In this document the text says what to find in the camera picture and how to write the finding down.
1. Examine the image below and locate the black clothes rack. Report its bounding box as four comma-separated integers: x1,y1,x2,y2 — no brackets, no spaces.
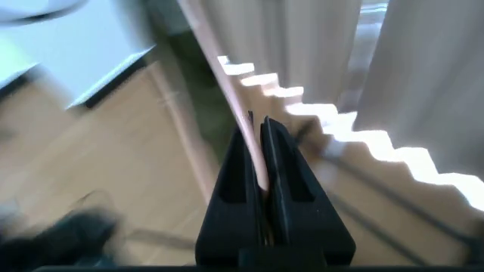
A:
293,116,484,267

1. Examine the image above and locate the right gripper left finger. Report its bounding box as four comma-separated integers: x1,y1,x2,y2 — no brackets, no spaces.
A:
195,111,265,265

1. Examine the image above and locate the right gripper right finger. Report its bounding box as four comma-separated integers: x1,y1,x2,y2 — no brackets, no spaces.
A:
259,116,356,265

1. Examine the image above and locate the pink clothes hanger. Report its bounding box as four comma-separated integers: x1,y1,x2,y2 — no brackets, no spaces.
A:
149,0,270,203

